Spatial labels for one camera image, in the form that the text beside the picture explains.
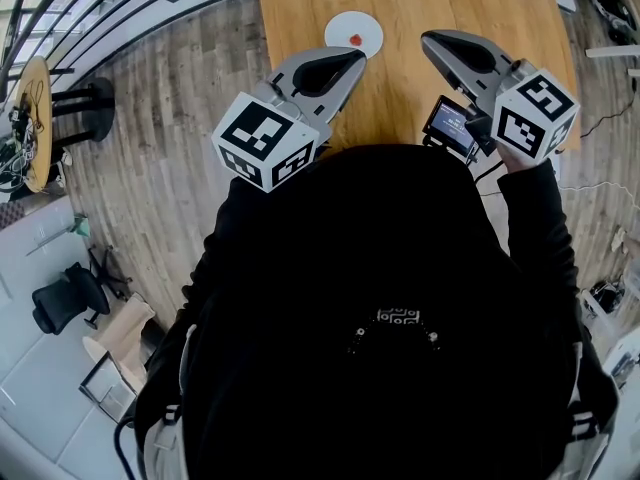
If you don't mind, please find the thick black cable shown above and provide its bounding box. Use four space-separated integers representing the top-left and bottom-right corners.
113 415 141 480

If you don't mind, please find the patterned bead necklace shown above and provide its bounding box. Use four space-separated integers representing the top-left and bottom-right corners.
347 307 442 354

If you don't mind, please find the white round plate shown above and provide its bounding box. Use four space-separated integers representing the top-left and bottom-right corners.
323 10 385 61

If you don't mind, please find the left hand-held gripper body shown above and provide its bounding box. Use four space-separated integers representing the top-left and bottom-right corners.
211 70 346 193

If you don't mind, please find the black bag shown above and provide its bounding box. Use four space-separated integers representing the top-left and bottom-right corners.
589 281 626 314

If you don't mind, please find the black monitor cable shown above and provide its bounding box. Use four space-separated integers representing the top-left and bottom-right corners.
472 160 506 185

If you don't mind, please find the black chair star base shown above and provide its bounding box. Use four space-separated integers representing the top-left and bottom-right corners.
88 245 134 299

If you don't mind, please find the small black display monitor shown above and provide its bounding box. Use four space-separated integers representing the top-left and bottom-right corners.
422 94 481 162

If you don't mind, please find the black framed white board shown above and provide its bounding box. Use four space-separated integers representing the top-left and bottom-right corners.
78 352 137 422

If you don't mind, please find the black floor cable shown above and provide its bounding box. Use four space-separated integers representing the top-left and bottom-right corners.
579 90 640 139

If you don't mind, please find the black office chair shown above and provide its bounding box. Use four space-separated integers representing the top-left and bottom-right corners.
32 262 111 337

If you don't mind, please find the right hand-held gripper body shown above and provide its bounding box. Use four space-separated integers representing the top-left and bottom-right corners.
452 59 580 160

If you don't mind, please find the grey backpack strap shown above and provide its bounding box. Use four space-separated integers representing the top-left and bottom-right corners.
142 322 199 480
567 340 619 480

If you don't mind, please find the person's right forearm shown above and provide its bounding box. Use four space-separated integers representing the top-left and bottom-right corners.
497 145 581 289

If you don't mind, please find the person's left forearm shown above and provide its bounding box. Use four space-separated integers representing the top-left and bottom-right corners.
182 175 281 304

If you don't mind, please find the person's black jacket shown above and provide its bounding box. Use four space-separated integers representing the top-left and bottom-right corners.
134 142 621 480

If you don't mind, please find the tangle of black cables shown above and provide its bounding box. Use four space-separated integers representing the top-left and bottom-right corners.
0 92 46 192

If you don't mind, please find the white metal bar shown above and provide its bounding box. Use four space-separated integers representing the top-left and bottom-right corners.
585 45 640 59

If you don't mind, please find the round wooden pedestal table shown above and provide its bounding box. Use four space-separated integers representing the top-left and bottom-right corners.
9 56 117 195

